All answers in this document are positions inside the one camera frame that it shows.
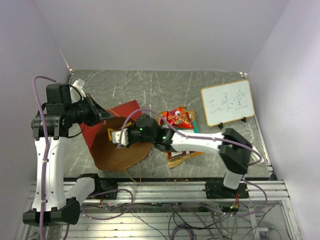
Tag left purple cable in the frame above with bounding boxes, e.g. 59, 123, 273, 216
32, 75, 70, 240

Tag aluminium frame rail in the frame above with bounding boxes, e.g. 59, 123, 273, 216
17, 179, 302, 240

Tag small whiteboard with stand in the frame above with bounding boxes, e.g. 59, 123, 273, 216
200, 79, 255, 127

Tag red Doritos bag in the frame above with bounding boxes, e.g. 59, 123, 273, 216
166, 150, 199, 161

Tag orange red chips bag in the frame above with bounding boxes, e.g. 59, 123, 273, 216
157, 111, 169, 126

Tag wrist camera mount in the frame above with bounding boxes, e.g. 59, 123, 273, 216
111, 128, 129, 147
69, 78, 86, 103

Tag red paper bag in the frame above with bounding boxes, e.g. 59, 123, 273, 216
79, 100, 153, 173

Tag teal white snack bag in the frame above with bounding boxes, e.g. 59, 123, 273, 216
177, 121, 199, 133

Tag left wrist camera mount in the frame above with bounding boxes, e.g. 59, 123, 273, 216
69, 78, 86, 103

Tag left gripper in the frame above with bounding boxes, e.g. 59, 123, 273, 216
65, 92, 114, 127

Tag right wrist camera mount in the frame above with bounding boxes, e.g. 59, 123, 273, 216
111, 128, 129, 147

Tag white eraser block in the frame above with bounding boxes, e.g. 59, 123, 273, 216
251, 145, 265, 165

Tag tan gold snack bag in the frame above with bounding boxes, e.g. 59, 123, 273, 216
166, 110, 203, 168

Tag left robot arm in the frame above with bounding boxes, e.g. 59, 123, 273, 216
22, 84, 112, 227

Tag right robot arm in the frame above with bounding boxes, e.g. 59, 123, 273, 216
121, 114, 253, 198

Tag colourful red yellow snack bag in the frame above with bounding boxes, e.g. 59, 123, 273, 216
160, 106, 195, 129

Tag loose wires under table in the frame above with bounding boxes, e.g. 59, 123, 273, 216
82, 188, 276, 240

